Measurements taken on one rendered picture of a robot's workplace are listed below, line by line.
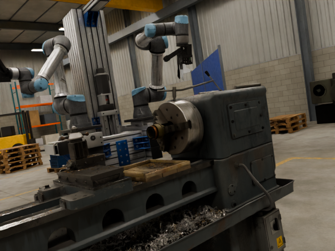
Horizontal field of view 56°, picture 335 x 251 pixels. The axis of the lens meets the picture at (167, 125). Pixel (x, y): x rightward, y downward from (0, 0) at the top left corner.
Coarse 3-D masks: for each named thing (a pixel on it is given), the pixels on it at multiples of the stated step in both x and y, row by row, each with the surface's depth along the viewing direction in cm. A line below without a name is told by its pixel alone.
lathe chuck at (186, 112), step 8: (168, 104) 182; (176, 104) 179; (184, 104) 181; (168, 112) 183; (176, 112) 178; (184, 112) 175; (192, 112) 179; (168, 120) 184; (176, 120) 179; (184, 120) 174; (192, 120) 176; (192, 128) 175; (176, 136) 181; (184, 136) 176; (192, 136) 176; (176, 144) 182; (184, 144) 177; (168, 152) 189; (176, 152) 183; (184, 152) 187
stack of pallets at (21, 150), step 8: (32, 144) 1025; (8, 152) 994; (16, 152) 979; (24, 152) 997; (32, 152) 1026; (0, 160) 960; (8, 160) 1037; (16, 160) 1011; (24, 160) 997; (32, 160) 1057; (40, 160) 1039; (0, 168) 969; (8, 168) 956; (16, 168) 1017; (24, 168) 995
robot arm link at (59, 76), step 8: (48, 40) 217; (48, 48) 216; (48, 56) 217; (56, 72) 218; (64, 72) 223; (56, 80) 219; (64, 80) 221; (56, 88) 219; (64, 88) 220; (56, 96) 218; (64, 96) 219; (56, 104) 219; (56, 112) 222; (64, 112) 218
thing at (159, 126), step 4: (156, 124) 178; (160, 124) 177; (148, 128) 177; (152, 128) 174; (156, 128) 175; (160, 128) 176; (148, 132) 178; (152, 132) 180; (156, 132) 174; (160, 132) 175; (164, 132) 176; (148, 136) 178; (152, 136) 178; (156, 136) 175; (160, 136) 176
